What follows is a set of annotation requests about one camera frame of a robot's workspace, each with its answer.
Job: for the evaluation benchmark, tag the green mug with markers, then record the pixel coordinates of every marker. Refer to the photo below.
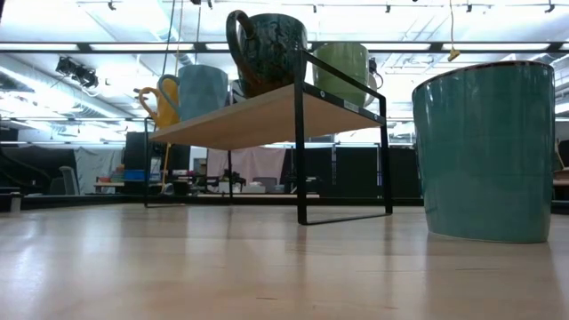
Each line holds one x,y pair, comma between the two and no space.
340,66

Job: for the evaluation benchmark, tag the light blue faceted mug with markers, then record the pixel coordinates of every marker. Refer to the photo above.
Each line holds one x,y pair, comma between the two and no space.
200,91

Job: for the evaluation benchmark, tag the speckled teal brown mug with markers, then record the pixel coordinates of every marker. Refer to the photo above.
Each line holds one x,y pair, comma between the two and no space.
271,49

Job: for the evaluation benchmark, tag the yellow mug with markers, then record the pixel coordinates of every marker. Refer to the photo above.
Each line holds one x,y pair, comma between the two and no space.
166,109

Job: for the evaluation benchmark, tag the teal mug white interior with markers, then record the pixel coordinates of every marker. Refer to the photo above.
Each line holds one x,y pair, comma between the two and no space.
484,155

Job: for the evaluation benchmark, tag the pink curtain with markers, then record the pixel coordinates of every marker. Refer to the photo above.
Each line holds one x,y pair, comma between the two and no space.
258,162

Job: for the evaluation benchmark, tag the white rounded object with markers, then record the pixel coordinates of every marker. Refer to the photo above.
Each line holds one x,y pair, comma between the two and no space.
371,91

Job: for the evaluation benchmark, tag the blue storage bins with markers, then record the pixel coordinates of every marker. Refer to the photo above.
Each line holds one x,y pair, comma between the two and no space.
135,175

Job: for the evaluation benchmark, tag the black cabinet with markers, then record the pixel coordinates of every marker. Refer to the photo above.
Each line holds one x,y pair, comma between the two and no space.
133,151

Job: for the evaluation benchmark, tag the grey tarp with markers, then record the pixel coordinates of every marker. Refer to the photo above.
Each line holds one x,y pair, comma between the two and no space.
98,166

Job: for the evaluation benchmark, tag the grey office chair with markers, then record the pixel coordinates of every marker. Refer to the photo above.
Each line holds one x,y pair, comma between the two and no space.
69,178

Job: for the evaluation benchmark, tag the black ceiling spotlights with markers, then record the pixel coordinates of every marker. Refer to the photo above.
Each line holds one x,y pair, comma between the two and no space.
77,72

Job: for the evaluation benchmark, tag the wooden shelf black metal frame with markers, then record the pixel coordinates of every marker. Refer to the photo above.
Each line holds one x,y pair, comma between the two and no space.
266,117

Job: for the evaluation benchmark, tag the black partition wall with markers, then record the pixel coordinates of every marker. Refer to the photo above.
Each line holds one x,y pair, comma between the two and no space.
355,171

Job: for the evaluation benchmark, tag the black metal table frame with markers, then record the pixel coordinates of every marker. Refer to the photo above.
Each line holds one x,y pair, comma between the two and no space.
89,202

